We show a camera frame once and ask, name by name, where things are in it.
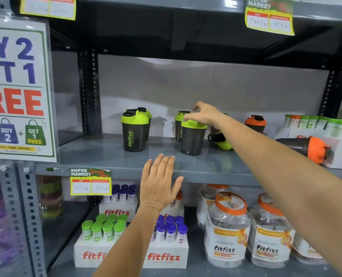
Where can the person's right hand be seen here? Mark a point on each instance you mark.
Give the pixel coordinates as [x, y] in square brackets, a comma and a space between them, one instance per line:
[207, 115]

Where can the person's left hand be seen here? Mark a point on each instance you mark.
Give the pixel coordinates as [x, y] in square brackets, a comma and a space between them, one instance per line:
[156, 187]

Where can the person's left middle finger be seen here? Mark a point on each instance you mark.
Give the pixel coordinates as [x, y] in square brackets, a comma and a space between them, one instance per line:
[162, 167]

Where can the person's right fingers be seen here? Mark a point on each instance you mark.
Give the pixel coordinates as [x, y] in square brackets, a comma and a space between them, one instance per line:
[192, 116]

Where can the person's left little finger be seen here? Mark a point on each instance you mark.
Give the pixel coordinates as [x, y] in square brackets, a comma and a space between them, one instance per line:
[146, 173]

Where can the person's left thumb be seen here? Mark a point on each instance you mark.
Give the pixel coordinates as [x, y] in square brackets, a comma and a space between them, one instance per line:
[178, 186]

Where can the green lid shaker bottle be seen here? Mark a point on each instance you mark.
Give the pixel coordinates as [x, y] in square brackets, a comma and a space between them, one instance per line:
[178, 126]
[191, 139]
[135, 132]
[148, 124]
[223, 143]

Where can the person's right forearm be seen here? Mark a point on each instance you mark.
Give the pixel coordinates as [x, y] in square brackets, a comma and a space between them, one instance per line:
[286, 181]

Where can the person's left forearm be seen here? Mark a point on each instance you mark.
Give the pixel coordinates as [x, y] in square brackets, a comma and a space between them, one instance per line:
[133, 242]

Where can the orange cap tubes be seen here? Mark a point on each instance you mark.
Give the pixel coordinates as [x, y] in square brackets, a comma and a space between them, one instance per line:
[177, 199]

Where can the group of purple cap tubes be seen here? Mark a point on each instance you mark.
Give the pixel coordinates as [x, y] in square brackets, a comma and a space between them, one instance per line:
[169, 229]
[122, 193]

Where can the orange lid clear jar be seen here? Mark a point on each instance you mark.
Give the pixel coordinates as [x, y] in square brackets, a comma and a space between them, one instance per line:
[306, 249]
[227, 230]
[270, 233]
[207, 201]

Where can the grey metal shelf rack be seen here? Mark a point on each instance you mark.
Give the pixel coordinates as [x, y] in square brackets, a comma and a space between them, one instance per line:
[107, 152]

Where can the yellow price tag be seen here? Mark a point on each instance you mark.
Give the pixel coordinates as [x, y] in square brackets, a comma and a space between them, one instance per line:
[270, 17]
[48, 7]
[90, 183]

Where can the orange lid shaker bottle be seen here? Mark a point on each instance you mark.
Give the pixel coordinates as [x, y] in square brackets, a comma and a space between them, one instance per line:
[255, 124]
[306, 148]

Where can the group of green cap tubes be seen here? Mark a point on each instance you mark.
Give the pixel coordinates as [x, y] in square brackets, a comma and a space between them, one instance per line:
[104, 227]

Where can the colourful wrapped goods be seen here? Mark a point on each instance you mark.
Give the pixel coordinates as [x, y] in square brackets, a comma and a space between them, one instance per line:
[50, 197]

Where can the row of green cap tubes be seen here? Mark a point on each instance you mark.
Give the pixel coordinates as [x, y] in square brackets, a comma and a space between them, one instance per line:
[318, 124]

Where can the laminated promotion sign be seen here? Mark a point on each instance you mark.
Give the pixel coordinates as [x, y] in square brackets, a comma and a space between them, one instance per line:
[15, 89]

